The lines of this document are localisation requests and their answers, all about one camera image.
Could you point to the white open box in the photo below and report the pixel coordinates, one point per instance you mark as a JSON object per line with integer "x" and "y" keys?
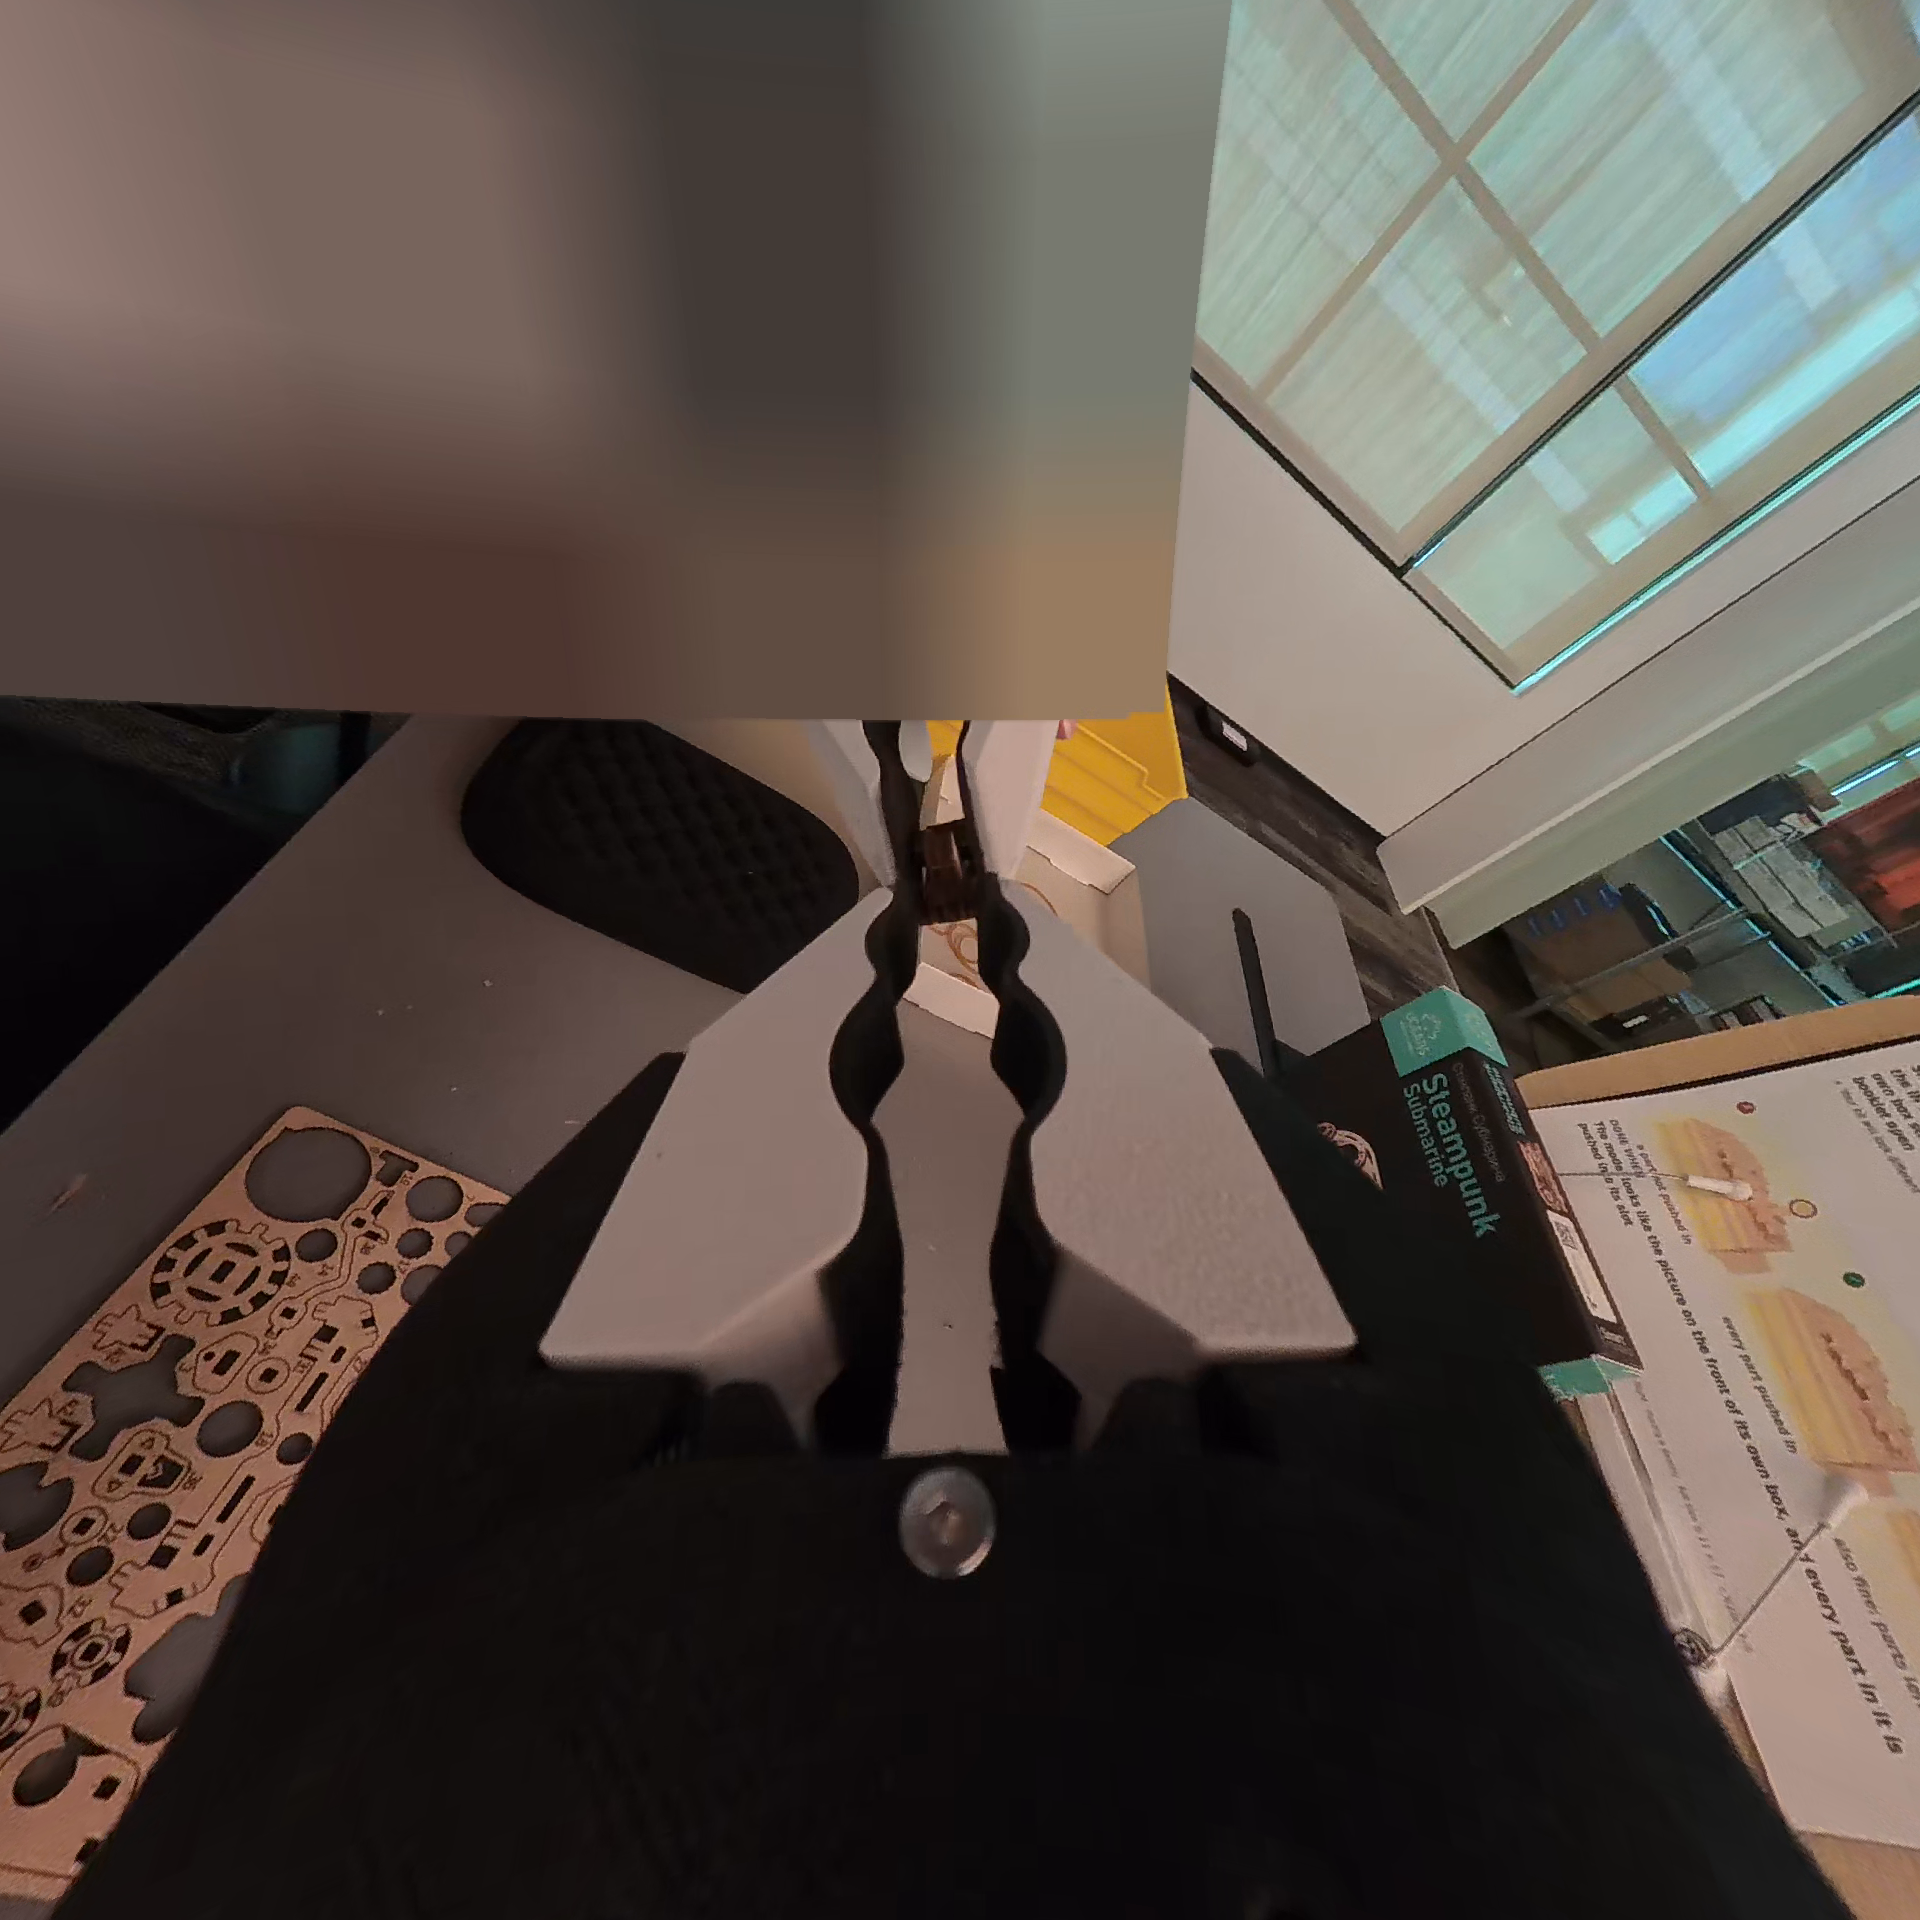
{"x": 1073, "y": 884}

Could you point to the grey metal bookend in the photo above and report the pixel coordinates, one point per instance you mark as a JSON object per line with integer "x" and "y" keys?
{"x": 1200, "y": 901}

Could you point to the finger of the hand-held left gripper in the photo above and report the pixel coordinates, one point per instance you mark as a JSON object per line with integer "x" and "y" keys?
{"x": 863, "y": 796}
{"x": 1005, "y": 779}

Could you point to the yellow box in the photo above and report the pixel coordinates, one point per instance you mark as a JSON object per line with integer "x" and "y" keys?
{"x": 1110, "y": 779}

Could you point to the printed instruction sheet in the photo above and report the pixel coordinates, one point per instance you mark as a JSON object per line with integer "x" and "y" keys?
{"x": 1724, "y": 1348}

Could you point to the large gridded window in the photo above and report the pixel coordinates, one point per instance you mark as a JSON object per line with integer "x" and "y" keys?
{"x": 1576, "y": 269}

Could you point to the laser-cut wooden parts sheet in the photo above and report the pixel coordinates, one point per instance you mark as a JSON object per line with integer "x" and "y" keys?
{"x": 182, "y": 1348}

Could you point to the black and teal model box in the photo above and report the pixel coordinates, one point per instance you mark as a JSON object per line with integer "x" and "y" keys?
{"x": 1470, "y": 1184}

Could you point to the small dark wooden model part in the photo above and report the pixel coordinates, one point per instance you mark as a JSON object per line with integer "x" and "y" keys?
{"x": 950, "y": 877}

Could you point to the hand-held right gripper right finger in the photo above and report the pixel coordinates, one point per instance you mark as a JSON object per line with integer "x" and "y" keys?
{"x": 1171, "y": 1200}

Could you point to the storage shelving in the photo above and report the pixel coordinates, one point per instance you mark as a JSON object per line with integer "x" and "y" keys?
{"x": 1710, "y": 901}

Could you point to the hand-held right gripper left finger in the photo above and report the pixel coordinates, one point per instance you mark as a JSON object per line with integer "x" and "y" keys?
{"x": 721, "y": 1200}

